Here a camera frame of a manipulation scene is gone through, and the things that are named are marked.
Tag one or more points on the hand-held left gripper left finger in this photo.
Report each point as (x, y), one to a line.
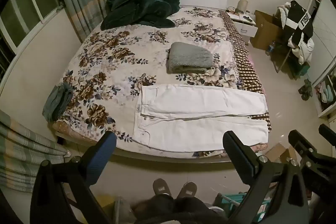
(101, 155)

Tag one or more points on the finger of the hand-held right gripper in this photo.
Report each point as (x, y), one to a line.
(302, 142)
(328, 132)

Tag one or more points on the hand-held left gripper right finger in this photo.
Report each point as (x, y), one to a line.
(236, 158)

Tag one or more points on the white pants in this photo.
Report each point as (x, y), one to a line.
(189, 113)

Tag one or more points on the small cardboard box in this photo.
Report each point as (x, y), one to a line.
(278, 151)

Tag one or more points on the green slippers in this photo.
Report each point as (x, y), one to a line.
(305, 90)

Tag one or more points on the green plastic crate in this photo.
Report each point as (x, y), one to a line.
(249, 207)

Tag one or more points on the person's right shoe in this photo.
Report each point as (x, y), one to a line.
(187, 190)

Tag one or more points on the person's shoe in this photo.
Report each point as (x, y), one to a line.
(162, 187)
(187, 190)

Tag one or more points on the clear plastic bag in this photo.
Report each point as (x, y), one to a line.
(123, 211)

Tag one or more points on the person's left shoe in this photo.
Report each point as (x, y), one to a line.
(162, 187)

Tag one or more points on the blue-grey jeans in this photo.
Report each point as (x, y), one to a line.
(56, 102)

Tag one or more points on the plaid curtain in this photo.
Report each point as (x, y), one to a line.
(23, 150)

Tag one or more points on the person's legs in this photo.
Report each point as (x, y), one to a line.
(178, 211)

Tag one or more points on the white puffer jacket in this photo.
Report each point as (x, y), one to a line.
(302, 52)

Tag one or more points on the dark chair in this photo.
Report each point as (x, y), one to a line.
(284, 58)

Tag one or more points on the white wardrobe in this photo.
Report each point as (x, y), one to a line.
(324, 43)

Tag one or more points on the bed with floral sheet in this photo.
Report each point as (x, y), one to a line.
(118, 64)

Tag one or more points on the brown checked sheet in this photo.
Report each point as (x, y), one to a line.
(242, 56)

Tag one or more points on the folded grey blanket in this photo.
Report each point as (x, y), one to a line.
(189, 57)

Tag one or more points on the black and white jacket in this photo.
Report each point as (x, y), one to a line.
(299, 22)

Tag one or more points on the large cardboard box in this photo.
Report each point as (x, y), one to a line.
(265, 29)

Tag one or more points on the white nightstand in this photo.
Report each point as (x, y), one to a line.
(244, 26)

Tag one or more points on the beige jar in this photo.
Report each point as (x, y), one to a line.
(242, 5)

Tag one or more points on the dark green blanket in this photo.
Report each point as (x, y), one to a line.
(139, 8)

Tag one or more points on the window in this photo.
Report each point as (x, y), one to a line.
(26, 8)

